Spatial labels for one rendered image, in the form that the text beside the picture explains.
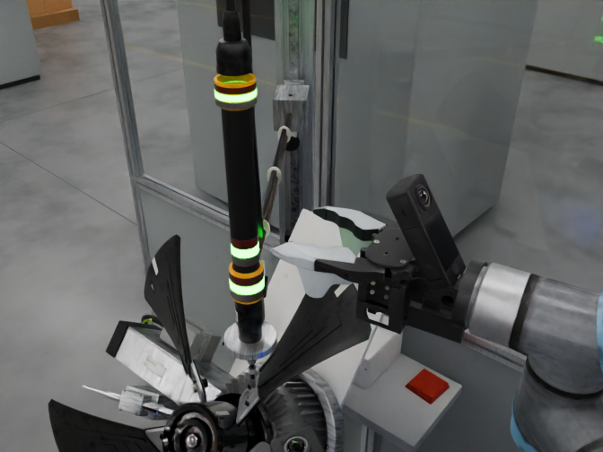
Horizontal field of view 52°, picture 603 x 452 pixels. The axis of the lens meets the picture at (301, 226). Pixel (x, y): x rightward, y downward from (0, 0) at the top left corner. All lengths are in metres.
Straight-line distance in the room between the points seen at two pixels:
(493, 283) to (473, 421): 1.18
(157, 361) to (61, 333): 1.95
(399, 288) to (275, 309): 0.69
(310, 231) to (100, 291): 2.27
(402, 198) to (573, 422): 0.26
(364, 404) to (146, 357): 0.55
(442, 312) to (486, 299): 0.06
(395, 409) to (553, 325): 1.00
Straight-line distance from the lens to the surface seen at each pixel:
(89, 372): 2.98
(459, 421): 1.79
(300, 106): 1.27
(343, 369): 1.20
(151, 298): 1.25
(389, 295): 0.63
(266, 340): 0.83
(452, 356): 1.66
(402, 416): 1.55
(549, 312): 0.60
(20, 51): 6.64
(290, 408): 1.12
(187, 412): 1.05
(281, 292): 1.29
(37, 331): 3.29
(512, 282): 0.61
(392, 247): 0.64
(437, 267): 0.61
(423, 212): 0.60
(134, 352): 1.36
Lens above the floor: 2.03
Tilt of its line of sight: 32 degrees down
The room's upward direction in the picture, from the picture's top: straight up
